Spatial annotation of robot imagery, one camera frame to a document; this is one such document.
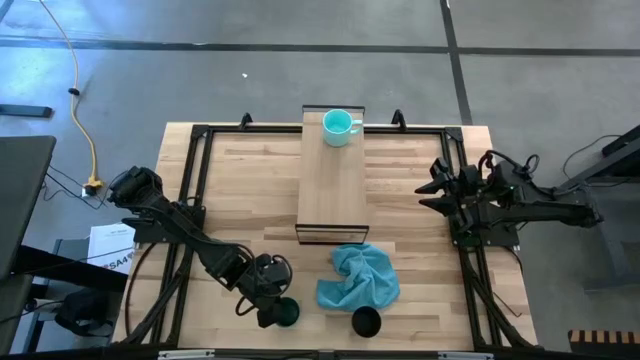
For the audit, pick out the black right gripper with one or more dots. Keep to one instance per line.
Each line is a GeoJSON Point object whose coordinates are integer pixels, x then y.
{"type": "Point", "coordinates": [467, 200]}

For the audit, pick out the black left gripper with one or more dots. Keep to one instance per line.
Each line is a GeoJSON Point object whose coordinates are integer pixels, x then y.
{"type": "Point", "coordinates": [272, 280]}

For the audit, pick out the dark green plastic cup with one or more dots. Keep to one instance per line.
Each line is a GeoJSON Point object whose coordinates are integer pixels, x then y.
{"type": "Point", "coordinates": [290, 314]}

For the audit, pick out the black plastic cup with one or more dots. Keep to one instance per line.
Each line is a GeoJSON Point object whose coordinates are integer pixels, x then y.
{"type": "Point", "coordinates": [366, 322]}

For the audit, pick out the mint green ceramic mug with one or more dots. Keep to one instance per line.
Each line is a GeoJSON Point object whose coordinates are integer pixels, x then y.
{"type": "Point", "coordinates": [336, 131]}

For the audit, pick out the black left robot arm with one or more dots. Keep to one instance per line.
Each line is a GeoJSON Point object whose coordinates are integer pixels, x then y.
{"type": "Point", "coordinates": [210, 252]}

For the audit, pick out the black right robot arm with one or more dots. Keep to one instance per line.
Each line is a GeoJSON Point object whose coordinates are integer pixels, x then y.
{"type": "Point", "coordinates": [540, 210]}

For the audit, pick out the blue microfibre cloth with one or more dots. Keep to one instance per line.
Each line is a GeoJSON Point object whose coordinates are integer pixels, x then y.
{"type": "Point", "coordinates": [365, 280]}

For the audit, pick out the black table leg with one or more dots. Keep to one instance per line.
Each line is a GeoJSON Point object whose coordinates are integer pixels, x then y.
{"type": "Point", "coordinates": [607, 160]}

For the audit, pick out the white printed paper sheet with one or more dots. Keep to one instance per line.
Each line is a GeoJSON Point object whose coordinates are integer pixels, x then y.
{"type": "Point", "coordinates": [110, 247]}

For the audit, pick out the yellow plug with power strip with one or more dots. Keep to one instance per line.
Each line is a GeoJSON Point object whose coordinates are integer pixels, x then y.
{"type": "Point", "coordinates": [92, 186]}

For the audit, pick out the orange black striped block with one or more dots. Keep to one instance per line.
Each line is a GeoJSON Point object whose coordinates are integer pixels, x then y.
{"type": "Point", "coordinates": [605, 342]}

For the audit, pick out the large black desk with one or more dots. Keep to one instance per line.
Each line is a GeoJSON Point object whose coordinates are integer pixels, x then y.
{"type": "Point", "coordinates": [22, 200]}

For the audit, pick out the black flat floor bar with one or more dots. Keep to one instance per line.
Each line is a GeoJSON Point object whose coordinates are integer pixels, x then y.
{"type": "Point", "coordinates": [25, 111]}

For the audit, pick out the black frame clamp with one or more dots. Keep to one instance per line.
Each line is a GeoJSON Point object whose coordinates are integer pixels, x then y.
{"type": "Point", "coordinates": [398, 119]}
{"type": "Point", "coordinates": [245, 120]}

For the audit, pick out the white edge bracket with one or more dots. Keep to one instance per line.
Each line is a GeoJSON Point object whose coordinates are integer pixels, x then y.
{"type": "Point", "coordinates": [185, 355]}
{"type": "Point", "coordinates": [465, 356]}

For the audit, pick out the black aluminium table frame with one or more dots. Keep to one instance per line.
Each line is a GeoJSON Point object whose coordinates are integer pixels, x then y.
{"type": "Point", "coordinates": [250, 131]}

